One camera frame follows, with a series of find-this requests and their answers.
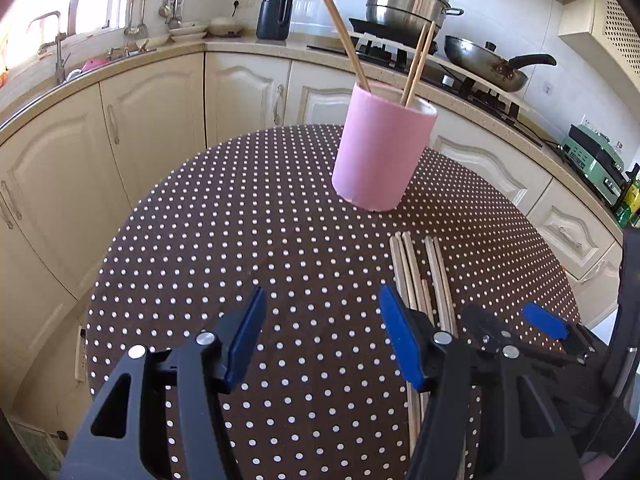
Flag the steel sink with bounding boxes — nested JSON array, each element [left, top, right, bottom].
[[50, 47, 158, 91]]

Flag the stacked white bowls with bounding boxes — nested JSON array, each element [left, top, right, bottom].
[[168, 21, 208, 43]]

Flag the kitchen window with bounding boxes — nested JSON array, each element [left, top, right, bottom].
[[0, 0, 132, 78]]

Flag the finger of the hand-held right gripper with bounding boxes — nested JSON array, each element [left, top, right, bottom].
[[521, 302, 608, 366], [460, 304, 583, 381]]

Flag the stack of white bowls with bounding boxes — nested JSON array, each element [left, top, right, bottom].
[[208, 16, 246, 38]]

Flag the white power strip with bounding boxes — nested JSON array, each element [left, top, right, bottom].
[[74, 325, 88, 381]]

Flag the steel steamer pot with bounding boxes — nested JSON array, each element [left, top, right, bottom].
[[356, 0, 464, 43]]

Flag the steel wok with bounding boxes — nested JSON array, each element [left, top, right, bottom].
[[444, 35, 557, 93]]

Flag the round polka-dot table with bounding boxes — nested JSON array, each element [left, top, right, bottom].
[[82, 124, 583, 480]]

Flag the steel faucet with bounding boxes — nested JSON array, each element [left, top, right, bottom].
[[26, 10, 71, 86]]

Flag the beige countertop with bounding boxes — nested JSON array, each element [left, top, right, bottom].
[[0, 32, 626, 221]]

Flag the black gas stove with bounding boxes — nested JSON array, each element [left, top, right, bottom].
[[306, 42, 546, 148]]

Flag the green floor mat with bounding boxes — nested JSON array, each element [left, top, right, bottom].
[[10, 417, 66, 476]]

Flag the pink cylindrical cup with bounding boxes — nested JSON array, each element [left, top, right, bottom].
[[331, 81, 439, 212]]

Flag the green electric cooker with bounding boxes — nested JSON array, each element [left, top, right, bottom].
[[559, 122, 628, 206]]

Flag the row of wooden chopsticks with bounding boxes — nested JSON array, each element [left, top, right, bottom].
[[389, 231, 468, 480]]

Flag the black electric kettle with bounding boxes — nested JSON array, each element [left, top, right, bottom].
[[256, 0, 294, 41]]

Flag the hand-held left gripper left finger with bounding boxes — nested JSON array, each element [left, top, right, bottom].
[[59, 286, 268, 480]]

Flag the yellow green oil bottle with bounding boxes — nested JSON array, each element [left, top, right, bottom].
[[614, 162, 640, 228]]

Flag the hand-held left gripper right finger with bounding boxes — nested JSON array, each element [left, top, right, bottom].
[[378, 284, 585, 480]]

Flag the cream lattice wall cabinet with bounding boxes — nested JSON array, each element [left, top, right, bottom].
[[558, 0, 640, 96]]

